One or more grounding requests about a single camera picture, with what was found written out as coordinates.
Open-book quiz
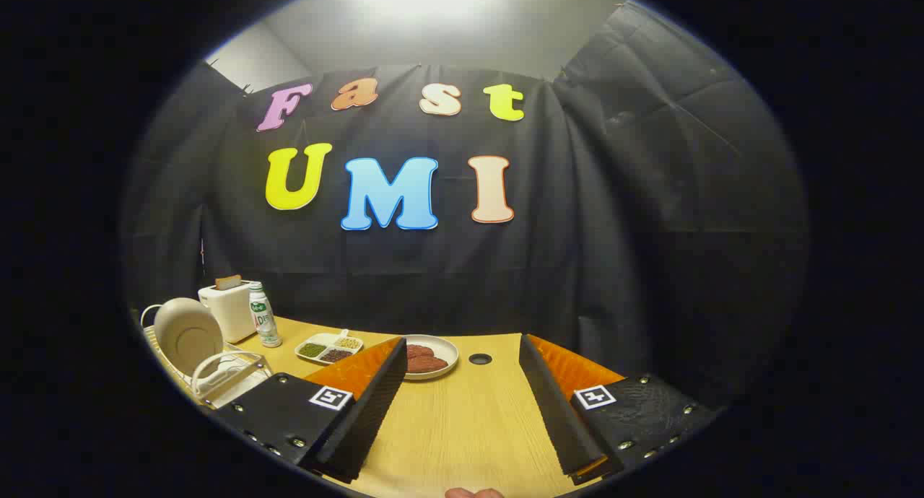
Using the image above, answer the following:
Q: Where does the beige plate with meat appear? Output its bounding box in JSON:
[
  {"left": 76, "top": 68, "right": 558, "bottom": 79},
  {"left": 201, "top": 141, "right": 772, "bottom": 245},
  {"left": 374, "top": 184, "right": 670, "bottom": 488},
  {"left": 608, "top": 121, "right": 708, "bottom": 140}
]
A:
[{"left": 399, "top": 334, "right": 460, "bottom": 381}]

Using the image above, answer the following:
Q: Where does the black backdrop cloth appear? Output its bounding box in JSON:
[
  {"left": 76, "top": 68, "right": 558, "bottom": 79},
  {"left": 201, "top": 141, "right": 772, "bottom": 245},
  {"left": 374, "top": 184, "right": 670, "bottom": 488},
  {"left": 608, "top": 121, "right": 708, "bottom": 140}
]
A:
[{"left": 119, "top": 0, "right": 809, "bottom": 419}]

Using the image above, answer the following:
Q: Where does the white divided snack tray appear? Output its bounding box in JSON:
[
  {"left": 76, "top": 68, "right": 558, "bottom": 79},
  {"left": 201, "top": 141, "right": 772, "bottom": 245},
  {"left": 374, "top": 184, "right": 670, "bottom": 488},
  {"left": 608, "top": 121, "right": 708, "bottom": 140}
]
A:
[{"left": 295, "top": 329, "right": 365, "bottom": 365}]

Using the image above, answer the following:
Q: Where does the beige round plate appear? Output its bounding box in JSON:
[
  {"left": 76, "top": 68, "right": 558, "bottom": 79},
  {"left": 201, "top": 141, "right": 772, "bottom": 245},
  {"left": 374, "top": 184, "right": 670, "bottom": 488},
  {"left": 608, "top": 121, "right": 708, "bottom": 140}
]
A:
[{"left": 153, "top": 297, "right": 225, "bottom": 378}]

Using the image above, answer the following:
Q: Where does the white toaster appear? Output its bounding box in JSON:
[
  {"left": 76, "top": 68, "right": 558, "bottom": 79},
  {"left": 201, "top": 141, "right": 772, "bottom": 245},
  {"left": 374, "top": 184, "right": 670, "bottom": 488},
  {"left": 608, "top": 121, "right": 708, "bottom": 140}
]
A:
[{"left": 198, "top": 279, "right": 262, "bottom": 344}]

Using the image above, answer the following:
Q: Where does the white wire dish rack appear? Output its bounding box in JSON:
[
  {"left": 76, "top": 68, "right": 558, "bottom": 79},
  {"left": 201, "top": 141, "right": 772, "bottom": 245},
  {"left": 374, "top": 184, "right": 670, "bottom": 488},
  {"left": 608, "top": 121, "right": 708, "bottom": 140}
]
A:
[{"left": 139, "top": 305, "right": 276, "bottom": 411}]

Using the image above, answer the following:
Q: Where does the white green-label drink bottle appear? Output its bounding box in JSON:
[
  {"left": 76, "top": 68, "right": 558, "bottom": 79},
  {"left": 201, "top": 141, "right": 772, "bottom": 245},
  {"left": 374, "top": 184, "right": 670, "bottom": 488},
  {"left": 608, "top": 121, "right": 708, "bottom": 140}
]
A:
[{"left": 248, "top": 281, "right": 283, "bottom": 349}]

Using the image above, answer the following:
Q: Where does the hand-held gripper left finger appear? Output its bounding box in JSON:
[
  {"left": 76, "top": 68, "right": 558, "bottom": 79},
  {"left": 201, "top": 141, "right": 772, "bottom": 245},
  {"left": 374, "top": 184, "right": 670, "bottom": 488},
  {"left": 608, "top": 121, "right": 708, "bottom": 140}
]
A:
[{"left": 212, "top": 336, "right": 409, "bottom": 484}]

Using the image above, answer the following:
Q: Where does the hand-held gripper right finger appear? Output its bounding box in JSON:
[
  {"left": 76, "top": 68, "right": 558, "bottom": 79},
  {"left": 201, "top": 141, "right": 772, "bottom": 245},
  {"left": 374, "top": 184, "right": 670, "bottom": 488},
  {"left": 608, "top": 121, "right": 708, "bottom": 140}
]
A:
[{"left": 518, "top": 333, "right": 724, "bottom": 486}]

